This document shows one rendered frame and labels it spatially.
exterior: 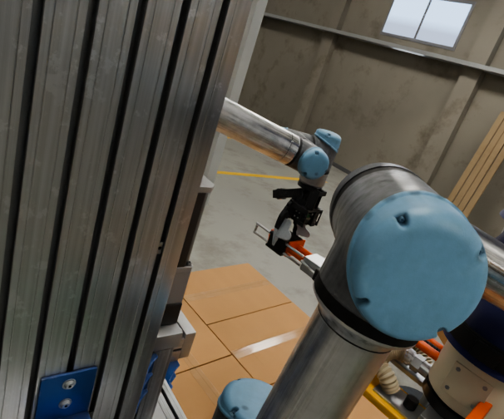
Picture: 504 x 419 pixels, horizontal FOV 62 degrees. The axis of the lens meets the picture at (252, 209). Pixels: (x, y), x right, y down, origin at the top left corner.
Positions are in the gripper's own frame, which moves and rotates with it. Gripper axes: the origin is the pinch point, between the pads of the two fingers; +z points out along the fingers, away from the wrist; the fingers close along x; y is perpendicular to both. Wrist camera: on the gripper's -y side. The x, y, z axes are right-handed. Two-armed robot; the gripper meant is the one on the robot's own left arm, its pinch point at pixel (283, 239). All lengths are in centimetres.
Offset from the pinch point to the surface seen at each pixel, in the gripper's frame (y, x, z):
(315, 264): 15.1, -2.5, -1.1
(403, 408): 53, -10, 11
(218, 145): -252, 190, 54
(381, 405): 50, -13, 12
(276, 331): -22, 53, 70
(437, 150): -203, 604, 15
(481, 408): 65, -10, -1
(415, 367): 49.6, -1.2, 6.1
